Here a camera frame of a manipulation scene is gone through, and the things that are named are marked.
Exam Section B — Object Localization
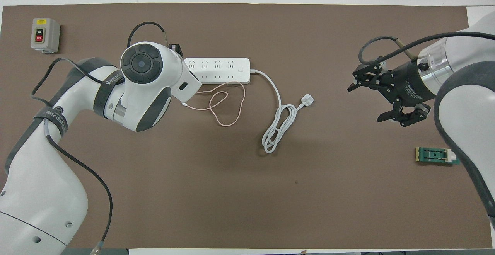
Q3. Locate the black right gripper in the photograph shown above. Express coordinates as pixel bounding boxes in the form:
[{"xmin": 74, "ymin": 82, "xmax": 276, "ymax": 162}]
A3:
[{"xmin": 346, "ymin": 56, "xmax": 438, "ymax": 128}]

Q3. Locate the pink charging cable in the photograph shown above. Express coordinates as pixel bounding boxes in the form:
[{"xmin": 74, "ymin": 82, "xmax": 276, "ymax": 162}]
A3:
[{"xmin": 182, "ymin": 81, "xmax": 247, "ymax": 128}]

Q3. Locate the white power strip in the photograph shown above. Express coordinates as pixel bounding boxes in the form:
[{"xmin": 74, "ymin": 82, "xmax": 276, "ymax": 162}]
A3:
[{"xmin": 184, "ymin": 57, "xmax": 251, "ymax": 85}]

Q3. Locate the brown table mat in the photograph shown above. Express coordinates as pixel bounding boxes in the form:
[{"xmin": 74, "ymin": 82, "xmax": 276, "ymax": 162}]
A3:
[{"xmin": 0, "ymin": 3, "xmax": 493, "ymax": 250}]

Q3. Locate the green knife switch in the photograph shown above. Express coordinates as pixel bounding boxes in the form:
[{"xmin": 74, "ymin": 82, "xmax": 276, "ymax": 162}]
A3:
[{"xmin": 415, "ymin": 147, "xmax": 461, "ymax": 166}]

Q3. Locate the white power cord with plug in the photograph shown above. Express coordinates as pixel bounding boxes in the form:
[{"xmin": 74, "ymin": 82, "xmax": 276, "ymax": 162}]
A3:
[{"xmin": 249, "ymin": 69, "xmax": 314, "ymax": 154}]

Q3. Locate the grey on-off switch box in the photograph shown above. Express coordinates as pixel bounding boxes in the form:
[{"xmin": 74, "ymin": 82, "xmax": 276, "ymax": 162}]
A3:
[{"xmin": 31, "ymin": 18, "xmax": 61, "ymax": 54}]

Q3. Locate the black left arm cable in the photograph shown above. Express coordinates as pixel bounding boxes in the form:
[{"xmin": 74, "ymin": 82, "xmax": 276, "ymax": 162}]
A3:
[{"xmin": 31, "ymin": 22, "xmax": 171, "ymax": 255}]

